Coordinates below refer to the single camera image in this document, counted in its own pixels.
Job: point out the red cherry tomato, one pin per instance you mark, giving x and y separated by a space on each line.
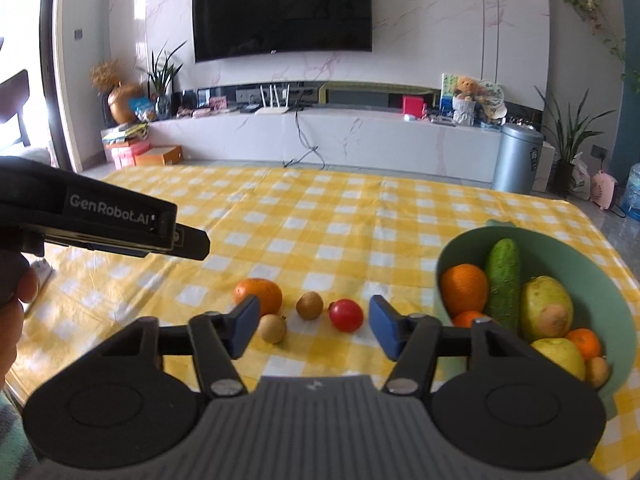
346 315

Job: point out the large green-yellow pear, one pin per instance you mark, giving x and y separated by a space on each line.
545 310

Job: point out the hanging green vine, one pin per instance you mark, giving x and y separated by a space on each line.
592 10

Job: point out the white side box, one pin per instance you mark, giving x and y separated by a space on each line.
547 165

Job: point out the orange mandarin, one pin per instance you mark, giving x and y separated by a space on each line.
260 294
470 319
462 290
584 342

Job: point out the person's left hand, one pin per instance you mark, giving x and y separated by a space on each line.
15 330

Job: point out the orange shoebox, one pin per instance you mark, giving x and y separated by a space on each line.
159 156

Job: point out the silver trash can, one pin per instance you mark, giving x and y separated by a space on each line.
515 160

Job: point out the potted plant in glass vase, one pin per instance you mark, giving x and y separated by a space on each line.
162 85

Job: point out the green cucumber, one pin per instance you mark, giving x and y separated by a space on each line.
502 280

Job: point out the yellow checked tablecloth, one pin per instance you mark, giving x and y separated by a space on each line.
325 220

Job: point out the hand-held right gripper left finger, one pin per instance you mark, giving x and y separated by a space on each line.
247 325

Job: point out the red box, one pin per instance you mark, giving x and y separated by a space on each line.
413 106

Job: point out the gold vase with dried flowers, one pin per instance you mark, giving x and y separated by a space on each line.
120 102

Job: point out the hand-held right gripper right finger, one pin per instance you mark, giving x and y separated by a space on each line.
382 327

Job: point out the green picture card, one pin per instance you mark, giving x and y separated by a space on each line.
447 90

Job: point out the blue water jug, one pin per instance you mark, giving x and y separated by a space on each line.
634 195

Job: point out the round decorative fan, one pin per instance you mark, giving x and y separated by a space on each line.
492 95

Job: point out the brown longan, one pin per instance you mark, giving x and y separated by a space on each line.
309 305
597 371
272 329

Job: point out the dark wooden chair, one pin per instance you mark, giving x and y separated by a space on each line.
15 110

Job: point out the potted long-leaf plant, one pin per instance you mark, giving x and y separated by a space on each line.
567 135

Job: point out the small yellow pear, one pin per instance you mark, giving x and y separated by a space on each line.
557 357

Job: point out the white router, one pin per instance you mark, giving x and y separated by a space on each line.
272 106

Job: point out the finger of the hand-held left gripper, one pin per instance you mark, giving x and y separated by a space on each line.
192 244

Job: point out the green plastic bowl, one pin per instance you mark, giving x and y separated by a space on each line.
575 270

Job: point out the black television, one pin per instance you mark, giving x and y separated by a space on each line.
282 7

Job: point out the white marble TV cabinet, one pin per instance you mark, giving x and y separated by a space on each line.
375 140

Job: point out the brown teddy bear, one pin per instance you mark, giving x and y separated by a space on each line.
466 87

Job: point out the white plastic bag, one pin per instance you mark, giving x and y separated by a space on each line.
581 177

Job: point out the pink pig heater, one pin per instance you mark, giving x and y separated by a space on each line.
604 190

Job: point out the pink box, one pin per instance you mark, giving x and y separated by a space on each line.
125 155

